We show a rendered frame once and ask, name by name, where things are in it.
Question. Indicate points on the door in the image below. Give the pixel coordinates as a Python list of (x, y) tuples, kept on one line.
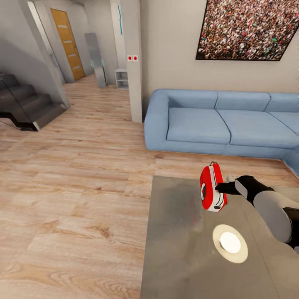
[(67, 39)]

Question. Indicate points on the sofa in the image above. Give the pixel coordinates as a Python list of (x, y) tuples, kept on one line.
[(257, 125)]

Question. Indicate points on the stairs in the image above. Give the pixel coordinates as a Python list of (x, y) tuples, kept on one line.
[(24, 109)]

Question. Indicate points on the radio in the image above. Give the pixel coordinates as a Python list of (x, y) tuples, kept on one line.
[(212, 200)]

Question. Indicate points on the picture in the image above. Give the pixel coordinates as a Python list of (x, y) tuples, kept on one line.
[(247, 30)]

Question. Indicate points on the coffee table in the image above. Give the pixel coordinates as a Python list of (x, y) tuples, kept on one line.
[(193, 253)]

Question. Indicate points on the standing mirror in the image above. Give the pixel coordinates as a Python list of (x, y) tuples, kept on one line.
[(96, 60)]

